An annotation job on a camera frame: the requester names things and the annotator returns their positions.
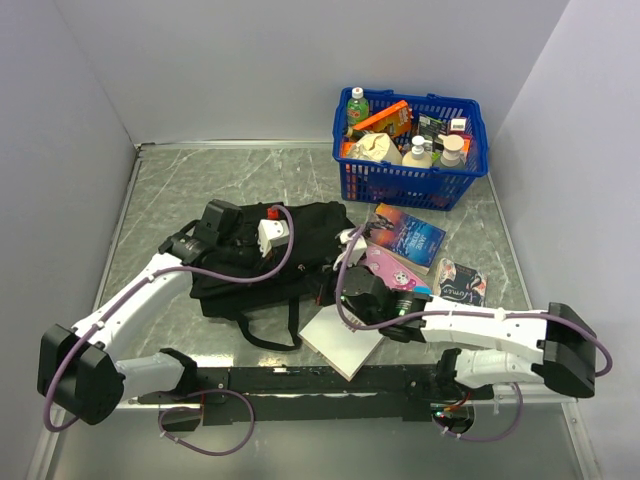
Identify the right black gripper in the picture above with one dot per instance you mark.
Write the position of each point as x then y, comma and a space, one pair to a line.
327, 278

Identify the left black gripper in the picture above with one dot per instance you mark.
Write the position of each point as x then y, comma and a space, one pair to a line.
258, 259

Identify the white square notebook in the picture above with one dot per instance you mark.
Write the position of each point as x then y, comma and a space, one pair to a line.
344, 348

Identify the black student backpack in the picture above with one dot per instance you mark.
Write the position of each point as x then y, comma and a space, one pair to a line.
315, 246

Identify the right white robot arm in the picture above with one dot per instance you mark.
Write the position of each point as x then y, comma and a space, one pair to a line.
554, 347

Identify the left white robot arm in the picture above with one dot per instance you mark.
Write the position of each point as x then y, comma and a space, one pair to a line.
106, 332

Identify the beige crumpled paper bag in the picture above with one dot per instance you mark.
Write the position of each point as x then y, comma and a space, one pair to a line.
376, 147

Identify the pink cartoon pencil case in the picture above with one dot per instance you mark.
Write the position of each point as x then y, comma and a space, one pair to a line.
394, 274

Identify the blue sunset cover book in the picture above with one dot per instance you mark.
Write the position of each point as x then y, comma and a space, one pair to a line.
410, 240

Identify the floral cover book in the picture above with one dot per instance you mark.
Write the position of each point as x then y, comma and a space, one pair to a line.
459, 283

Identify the blue plastic shopping basket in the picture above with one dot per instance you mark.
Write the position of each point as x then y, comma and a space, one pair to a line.
434, 189

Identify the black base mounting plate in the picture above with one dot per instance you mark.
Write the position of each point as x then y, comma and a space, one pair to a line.
302, 393

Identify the white pump lotion bottle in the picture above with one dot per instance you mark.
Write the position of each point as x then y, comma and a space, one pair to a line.
420, 153

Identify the beige cap pump bottle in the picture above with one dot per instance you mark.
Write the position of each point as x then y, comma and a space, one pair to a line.
452, 156

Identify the orange snack box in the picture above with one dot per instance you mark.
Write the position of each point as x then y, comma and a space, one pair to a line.
395, 121

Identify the dark green packet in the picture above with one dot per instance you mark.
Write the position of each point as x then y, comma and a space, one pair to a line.
431, 128

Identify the green drink bottle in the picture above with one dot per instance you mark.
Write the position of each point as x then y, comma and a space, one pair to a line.
357, 108

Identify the small white red box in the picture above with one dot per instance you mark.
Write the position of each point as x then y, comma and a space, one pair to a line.
458, 126

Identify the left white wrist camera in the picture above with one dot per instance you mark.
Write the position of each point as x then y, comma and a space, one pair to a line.
273, 231

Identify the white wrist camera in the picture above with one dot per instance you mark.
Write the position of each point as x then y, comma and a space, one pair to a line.
273, 231
352, 249

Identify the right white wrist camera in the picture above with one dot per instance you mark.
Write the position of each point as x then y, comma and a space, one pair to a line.
352, 249

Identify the aluminium rail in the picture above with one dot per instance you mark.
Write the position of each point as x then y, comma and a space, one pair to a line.
525, 395

